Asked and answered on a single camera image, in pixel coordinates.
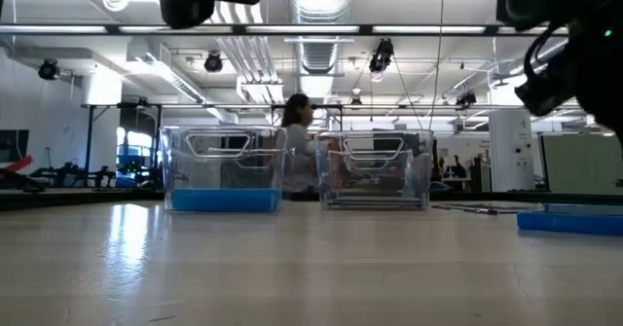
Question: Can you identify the black ceiling spotlight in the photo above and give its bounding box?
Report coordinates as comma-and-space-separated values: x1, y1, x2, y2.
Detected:
37, 58, 61, 82
368, 37, 396, 73
203, 52, 225, 74
456, 91, 478, 110

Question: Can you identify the person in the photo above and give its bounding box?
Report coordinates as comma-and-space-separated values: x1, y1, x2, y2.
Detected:
280, 91, 320, 195

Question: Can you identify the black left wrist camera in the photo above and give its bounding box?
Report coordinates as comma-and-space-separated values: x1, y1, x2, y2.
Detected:
159, 0, 216, 31

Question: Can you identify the black table edge rail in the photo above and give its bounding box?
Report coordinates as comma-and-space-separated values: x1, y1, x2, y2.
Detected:
0, 188, 623, 211

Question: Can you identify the white ceiling pipe bundle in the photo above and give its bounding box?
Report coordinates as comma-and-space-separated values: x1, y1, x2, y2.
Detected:
213, 0, 286, 105

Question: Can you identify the grey-green partition wall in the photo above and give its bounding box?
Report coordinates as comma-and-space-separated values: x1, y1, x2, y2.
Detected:
538, 131, 623, 195

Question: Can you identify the dark monitor screen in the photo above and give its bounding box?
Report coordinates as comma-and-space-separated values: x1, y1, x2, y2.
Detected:
0, 128, 30, 164

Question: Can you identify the white square pillar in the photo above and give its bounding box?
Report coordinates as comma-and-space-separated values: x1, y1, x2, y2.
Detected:
80, 70, 124, 107

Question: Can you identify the clear plastic bin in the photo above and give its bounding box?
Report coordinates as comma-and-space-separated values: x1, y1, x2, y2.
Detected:
159, 124, 289, 213
314, 128, 435, 212

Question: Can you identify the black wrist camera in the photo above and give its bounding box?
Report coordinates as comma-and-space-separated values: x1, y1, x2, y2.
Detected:
514, 58, 576, 119
159, 0, 216, 31

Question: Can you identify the black right arm cable loop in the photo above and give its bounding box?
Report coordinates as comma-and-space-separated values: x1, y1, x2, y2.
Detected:
527, 22, 562, 87

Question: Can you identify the white pillar with sockets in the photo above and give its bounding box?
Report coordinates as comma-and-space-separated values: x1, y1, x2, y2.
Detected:
488, 80, 535, 193

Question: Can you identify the white rectangular ceiling duct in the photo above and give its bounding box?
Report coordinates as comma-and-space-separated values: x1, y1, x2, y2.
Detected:
124, 38, 239, 126

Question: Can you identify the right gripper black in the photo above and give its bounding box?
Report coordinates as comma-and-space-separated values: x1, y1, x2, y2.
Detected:
573, 4, 623, 145

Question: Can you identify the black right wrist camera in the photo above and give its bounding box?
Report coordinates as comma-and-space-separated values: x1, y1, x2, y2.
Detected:
514, 58, 576, 119

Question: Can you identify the round silver ceiling duct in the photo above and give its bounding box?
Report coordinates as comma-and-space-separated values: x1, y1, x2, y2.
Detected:
286, 0, 356, 77

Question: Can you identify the slanted silver ceiling duct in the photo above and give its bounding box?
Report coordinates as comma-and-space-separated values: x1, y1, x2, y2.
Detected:
491, 38, 568, 82

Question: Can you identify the black metal rack frame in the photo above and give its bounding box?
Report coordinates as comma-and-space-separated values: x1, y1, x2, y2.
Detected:
85, 100, 165, 187

